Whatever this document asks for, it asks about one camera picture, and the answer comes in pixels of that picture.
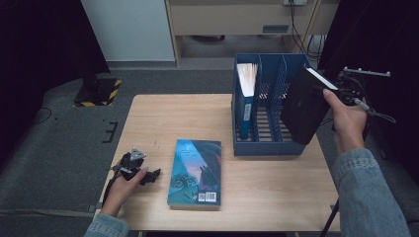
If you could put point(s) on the black yellow striped stand base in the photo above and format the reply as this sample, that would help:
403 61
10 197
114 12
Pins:
99 94

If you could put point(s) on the thick bright blue book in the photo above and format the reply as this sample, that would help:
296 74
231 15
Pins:
246 112

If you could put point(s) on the black book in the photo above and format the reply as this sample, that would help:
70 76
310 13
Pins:
303 112

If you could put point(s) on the grey rectangular grille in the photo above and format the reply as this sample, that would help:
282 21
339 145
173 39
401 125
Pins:
275 29

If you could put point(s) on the beige cabinet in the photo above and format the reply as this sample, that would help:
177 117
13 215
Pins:
214 19

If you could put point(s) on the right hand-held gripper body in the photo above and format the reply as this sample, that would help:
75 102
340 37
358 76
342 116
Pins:
352 87

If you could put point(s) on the person's right hand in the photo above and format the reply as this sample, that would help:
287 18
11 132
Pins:
349 125

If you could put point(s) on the grey tape strip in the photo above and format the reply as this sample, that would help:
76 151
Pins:
94 208

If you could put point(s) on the person's left hand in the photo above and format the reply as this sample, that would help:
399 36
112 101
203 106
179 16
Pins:
117 194

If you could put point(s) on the illustrated night scene book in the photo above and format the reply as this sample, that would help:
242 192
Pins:
194 174

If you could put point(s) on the white power strip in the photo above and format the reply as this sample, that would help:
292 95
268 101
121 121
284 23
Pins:
295 2

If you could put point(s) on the blue file rack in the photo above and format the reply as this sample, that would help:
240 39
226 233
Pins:
267 148

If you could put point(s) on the white panel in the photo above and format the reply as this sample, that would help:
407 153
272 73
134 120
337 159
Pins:
128 29

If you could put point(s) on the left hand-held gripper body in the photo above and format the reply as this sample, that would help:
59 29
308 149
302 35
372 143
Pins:
131 164

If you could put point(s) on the black curtain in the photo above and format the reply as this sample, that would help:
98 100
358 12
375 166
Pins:
395 33
33 49

